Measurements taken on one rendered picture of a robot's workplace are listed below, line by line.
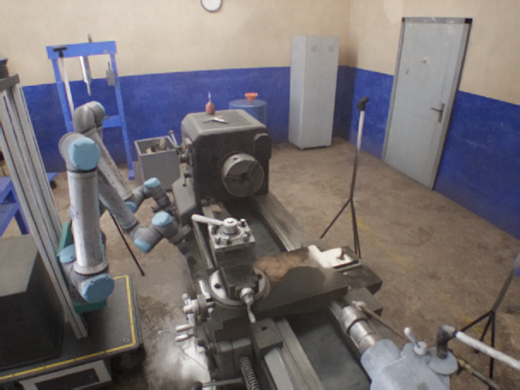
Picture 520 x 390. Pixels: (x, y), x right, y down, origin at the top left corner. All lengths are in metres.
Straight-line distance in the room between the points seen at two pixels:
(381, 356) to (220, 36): 4.93
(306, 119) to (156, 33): 2.65
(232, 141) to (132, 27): 3.42
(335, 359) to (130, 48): 4.71
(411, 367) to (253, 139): 1.57
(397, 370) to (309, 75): 4.81
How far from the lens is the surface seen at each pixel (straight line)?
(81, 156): 1.34
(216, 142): 2.06
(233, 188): 1.97
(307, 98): 5.41
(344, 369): 1.46
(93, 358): 2.13
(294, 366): 1.31
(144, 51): 5.22
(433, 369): 1.00
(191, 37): 5.27
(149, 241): 1.66
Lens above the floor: 1.92
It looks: 28 degrees down
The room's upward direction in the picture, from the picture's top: straight up
